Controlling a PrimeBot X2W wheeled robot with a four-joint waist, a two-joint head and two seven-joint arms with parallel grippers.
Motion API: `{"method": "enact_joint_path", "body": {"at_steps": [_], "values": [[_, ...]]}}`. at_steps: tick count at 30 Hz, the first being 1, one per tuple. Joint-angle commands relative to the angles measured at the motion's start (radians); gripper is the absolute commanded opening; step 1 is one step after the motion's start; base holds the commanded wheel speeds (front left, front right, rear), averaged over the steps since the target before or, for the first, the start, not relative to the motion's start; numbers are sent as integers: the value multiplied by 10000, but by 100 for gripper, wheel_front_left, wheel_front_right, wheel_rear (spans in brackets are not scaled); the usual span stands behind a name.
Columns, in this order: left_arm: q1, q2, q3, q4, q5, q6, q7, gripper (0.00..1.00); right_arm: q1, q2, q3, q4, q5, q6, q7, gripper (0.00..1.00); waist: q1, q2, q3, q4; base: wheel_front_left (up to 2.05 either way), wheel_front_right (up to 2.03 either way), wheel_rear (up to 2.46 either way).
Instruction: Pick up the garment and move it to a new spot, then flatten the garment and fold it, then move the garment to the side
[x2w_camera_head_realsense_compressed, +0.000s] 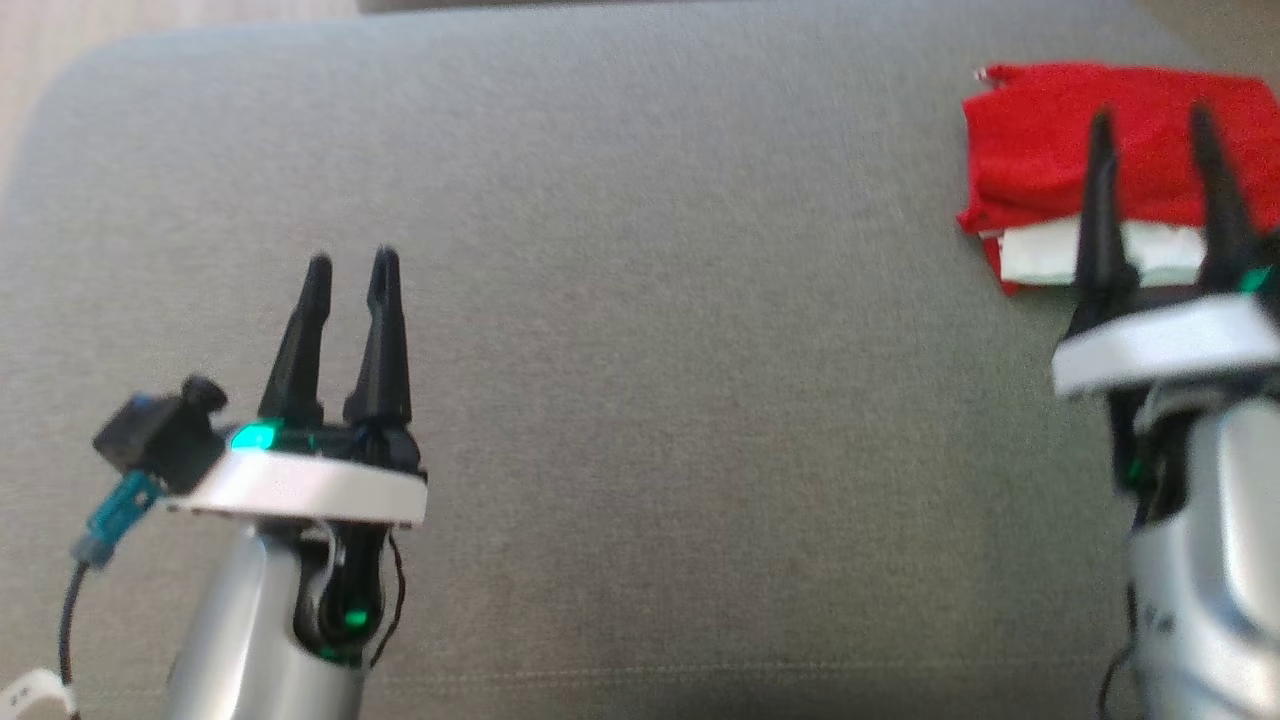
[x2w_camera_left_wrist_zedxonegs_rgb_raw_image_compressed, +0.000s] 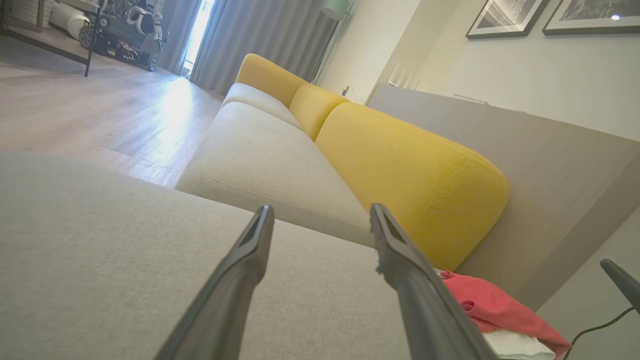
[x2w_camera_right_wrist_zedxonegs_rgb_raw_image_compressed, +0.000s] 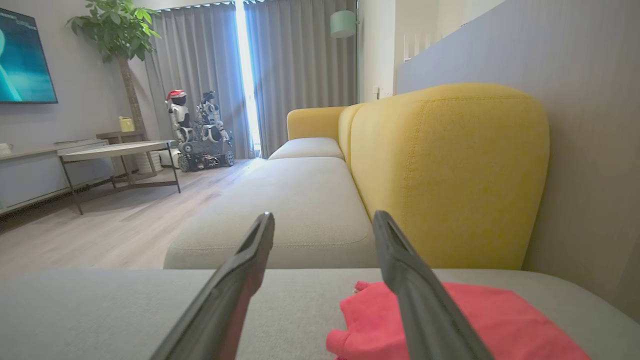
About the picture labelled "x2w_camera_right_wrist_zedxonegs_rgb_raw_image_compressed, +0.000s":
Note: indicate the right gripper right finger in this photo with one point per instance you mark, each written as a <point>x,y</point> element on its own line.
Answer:
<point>430,320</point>

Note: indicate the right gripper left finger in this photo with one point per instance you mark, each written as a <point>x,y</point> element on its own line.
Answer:
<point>225,305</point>

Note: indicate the dark wheeled robot base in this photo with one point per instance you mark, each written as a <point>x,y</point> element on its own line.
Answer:
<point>205,155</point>

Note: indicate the plain red garment white tag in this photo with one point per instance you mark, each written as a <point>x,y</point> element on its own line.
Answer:
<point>500,320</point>

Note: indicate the long light grey seat cushion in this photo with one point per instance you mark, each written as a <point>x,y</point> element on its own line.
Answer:
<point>290,200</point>

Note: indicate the wide yellow back cushion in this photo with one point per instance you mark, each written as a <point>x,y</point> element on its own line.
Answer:
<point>450,175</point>

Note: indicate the white rounded floor object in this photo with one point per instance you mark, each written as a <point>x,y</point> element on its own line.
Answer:
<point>169,157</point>

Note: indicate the white ribbed plant pot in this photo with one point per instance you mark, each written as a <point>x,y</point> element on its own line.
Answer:
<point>148,162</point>

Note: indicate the short light grey seat cushion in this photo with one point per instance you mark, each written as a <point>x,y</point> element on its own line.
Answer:
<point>306,148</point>

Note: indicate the black and white robot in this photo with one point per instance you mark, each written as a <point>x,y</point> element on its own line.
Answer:
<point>212,117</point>

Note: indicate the pale top black leg table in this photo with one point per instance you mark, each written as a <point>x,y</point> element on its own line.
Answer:
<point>115,150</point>

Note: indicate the white robot with santa hat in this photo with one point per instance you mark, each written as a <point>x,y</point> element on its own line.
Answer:
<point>178,115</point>

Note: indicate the brown wooden side stand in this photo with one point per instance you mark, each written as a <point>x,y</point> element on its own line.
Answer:
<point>122,135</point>

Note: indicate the yellow watering can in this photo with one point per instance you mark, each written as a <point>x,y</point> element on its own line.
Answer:
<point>126,124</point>

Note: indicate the grey low tv cabinet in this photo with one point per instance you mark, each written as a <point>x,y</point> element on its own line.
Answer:
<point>30,175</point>

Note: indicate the grey pleated curtain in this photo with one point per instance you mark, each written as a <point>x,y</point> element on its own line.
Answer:
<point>300,75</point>
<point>200,60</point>

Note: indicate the white slatted railing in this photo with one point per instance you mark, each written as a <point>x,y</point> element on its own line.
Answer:
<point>422,45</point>

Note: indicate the indoor tree with green leaves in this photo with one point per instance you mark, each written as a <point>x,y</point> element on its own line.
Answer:
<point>117,30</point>

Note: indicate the mint green lamp shade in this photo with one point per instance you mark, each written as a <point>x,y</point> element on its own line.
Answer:
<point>343,24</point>

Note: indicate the wall mounted television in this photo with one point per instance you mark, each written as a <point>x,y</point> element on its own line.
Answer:
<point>25,55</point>

